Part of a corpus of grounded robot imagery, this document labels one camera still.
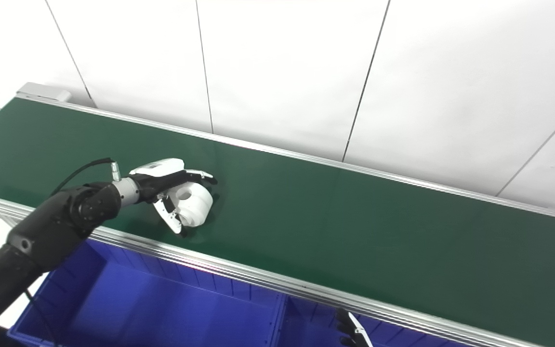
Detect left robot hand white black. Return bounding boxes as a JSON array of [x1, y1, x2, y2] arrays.
[[129, 158, 219, 236]]

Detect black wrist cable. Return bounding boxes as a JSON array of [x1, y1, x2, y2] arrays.
[[50, 158, 122, 196]]

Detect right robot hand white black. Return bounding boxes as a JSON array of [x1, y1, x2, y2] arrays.
[[336, 308, 373, 347]]

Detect white cylindrical plastic part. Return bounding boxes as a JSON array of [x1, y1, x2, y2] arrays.
[[169, 181, 214, 228]]

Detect green conveyor belt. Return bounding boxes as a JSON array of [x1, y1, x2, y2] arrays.
[[0, 93, 555, 347], [0, 98, 555, 347]]

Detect blue plastic bin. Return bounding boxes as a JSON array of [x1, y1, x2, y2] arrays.
[[8, 239, 289, 347], [277, 295, 476, 347]]

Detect grey conveyor end box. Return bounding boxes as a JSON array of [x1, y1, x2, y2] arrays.
[[16, 82, 72, 103]]

